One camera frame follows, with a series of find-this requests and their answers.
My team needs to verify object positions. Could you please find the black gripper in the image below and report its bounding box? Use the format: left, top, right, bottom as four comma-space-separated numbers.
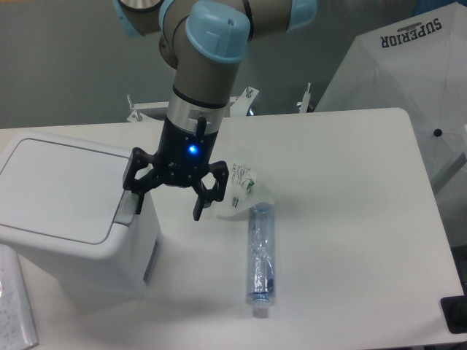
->
123, 114, 229, 221

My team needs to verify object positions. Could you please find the white lidded trash can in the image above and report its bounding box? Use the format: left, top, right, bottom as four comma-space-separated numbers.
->
1, 131, 161, 298

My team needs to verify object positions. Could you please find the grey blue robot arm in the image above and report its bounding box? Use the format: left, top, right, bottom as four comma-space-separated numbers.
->
114, 0, 317, 219

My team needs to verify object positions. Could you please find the crumpled white plastic wrapper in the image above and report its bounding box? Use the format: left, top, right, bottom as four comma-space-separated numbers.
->
215, 157, 277, 220

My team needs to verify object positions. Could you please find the crushed clear plastic bottle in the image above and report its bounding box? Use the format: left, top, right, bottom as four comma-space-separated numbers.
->
247, 203, 276, 319

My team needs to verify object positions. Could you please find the white superior umbrella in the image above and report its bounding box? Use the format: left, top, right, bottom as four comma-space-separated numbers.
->
316, 2, 466, 192

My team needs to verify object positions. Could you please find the black device at edge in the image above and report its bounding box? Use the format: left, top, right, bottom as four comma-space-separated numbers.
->
440, 295, 466, 334

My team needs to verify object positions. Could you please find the white metal mounting bracket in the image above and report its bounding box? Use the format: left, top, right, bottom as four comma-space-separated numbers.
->
126, 86, 259, 123

